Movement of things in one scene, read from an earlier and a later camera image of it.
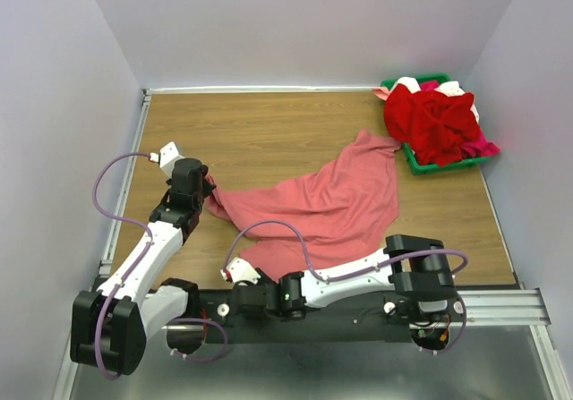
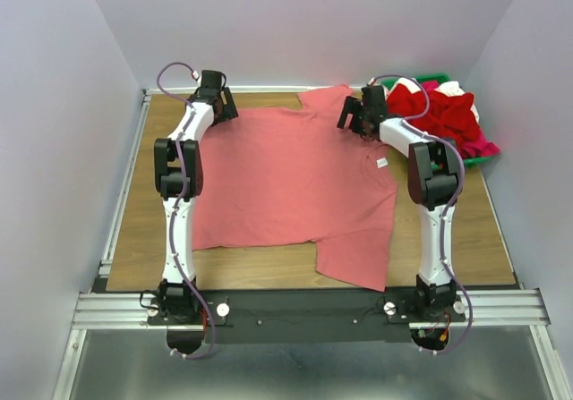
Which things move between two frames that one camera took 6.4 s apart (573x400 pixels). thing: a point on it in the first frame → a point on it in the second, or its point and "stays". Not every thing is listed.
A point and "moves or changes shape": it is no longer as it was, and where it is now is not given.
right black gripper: x=263 y=281 → x=352 y=106
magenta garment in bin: x=479 y=147 stays
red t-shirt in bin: x=438 y=124 stays
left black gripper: x=208 y=187 → x=226 y=110
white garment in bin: x=449 y=89 stays
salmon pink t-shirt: x=342 y=201 moves or changes shape
